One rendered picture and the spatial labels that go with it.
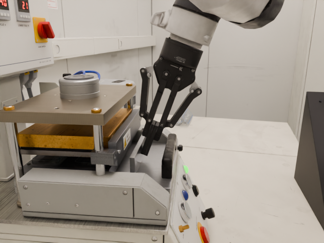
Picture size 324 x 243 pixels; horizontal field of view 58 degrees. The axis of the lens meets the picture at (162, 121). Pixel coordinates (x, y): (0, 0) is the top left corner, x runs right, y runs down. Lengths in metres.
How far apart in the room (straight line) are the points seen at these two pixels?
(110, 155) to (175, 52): 0.21
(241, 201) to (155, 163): 0.39
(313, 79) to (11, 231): 2.48
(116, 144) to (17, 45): 0.31
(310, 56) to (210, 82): 0.98
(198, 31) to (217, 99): 2.61
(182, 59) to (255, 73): 2.56
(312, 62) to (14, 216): 2.47
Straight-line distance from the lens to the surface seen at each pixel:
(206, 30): 0.53
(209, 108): 3.15
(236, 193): 0.97
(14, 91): 0.71
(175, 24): 0.53
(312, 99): 1.03
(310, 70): 2.71
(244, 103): 3.13
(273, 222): 0.87
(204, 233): 0.70
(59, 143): 0.55
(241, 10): 0.45
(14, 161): 0.57
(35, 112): 0.51
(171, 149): 0.58
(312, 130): 0.97
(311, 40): 2.69
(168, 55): 0.54
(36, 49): 0.74
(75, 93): 0.58
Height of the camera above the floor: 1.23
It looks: 17 degrees down
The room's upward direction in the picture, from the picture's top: straight up
